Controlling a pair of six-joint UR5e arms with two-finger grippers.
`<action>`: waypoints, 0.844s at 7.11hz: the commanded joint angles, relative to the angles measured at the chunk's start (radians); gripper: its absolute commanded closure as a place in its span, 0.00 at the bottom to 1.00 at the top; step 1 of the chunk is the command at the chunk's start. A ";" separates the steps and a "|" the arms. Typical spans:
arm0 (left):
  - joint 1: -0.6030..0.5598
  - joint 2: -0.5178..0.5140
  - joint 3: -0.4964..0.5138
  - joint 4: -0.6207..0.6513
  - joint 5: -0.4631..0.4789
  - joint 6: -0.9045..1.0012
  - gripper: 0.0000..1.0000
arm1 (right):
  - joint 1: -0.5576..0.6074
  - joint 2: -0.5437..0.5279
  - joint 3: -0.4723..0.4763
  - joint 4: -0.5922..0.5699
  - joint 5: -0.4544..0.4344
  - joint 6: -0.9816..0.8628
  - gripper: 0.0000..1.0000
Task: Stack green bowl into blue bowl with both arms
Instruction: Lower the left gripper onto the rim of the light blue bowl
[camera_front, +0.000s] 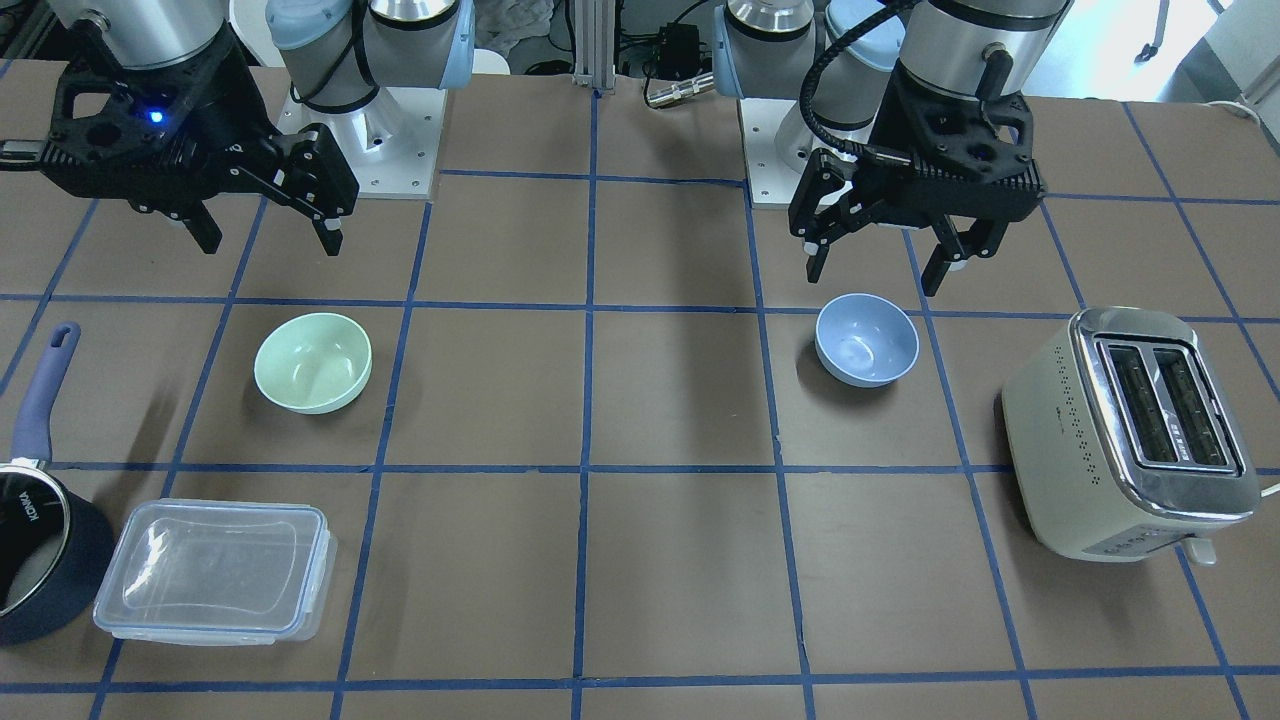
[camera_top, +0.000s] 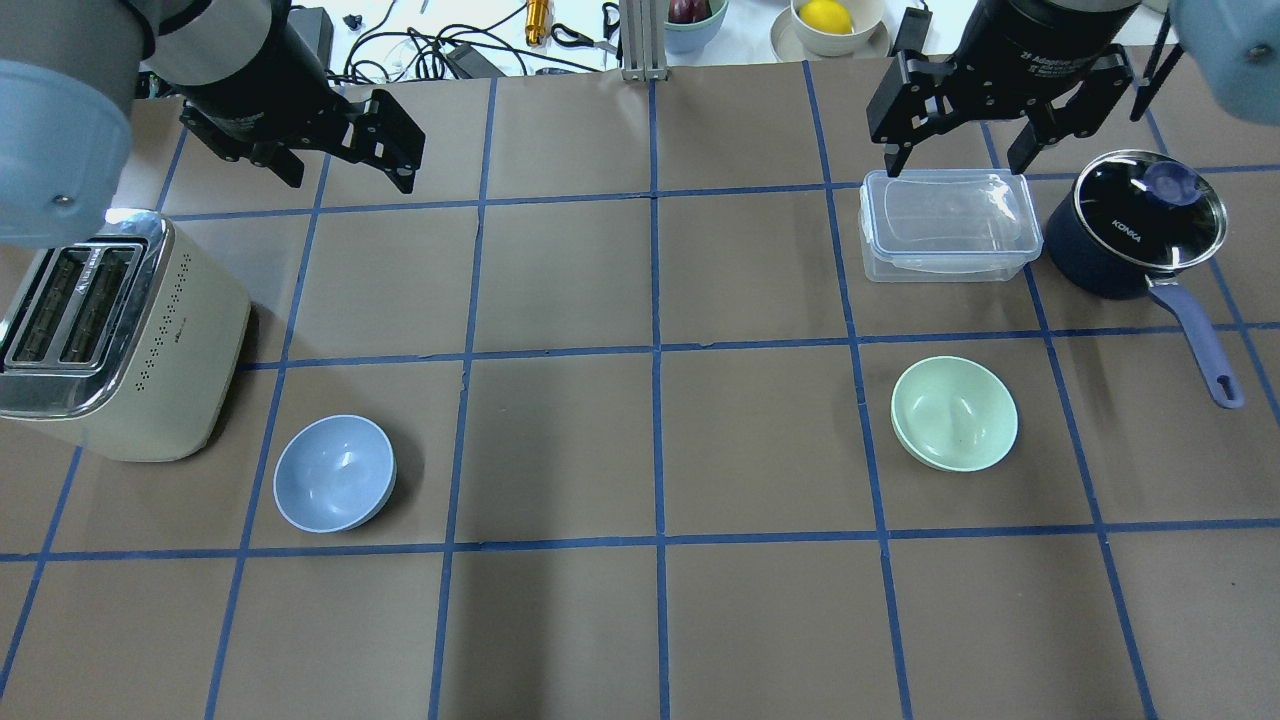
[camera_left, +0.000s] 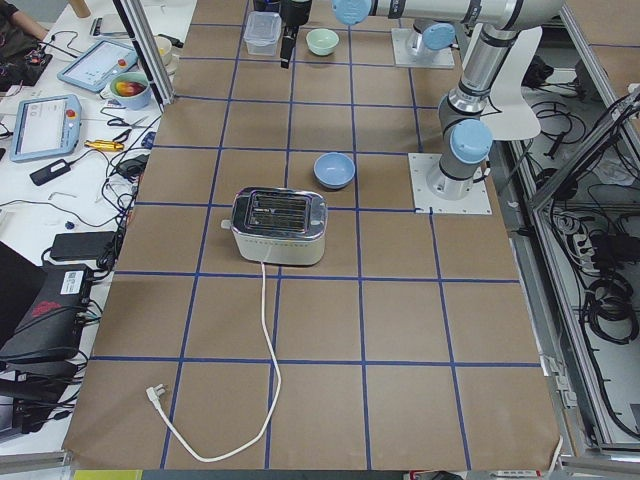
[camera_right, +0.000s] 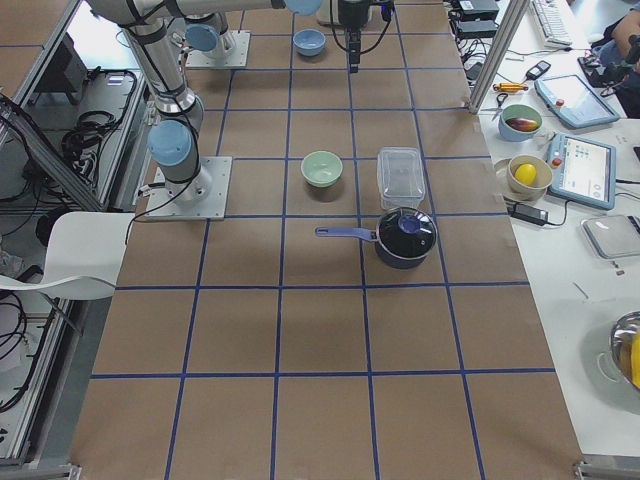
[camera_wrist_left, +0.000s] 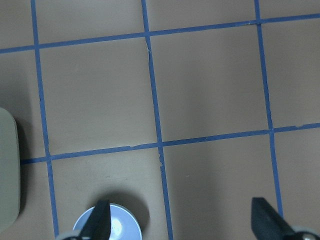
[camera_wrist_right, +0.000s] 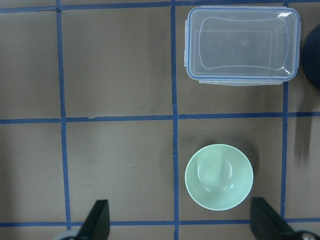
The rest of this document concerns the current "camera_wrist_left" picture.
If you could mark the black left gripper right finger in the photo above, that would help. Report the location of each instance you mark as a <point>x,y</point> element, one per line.
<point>266,223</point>

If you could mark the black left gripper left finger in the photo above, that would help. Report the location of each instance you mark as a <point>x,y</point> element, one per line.
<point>98,224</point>

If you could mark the blue plastic bowl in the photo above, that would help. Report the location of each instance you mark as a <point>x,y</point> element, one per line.
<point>124,225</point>

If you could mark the cream white toaster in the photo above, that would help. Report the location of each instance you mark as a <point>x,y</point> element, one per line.
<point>10,177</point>

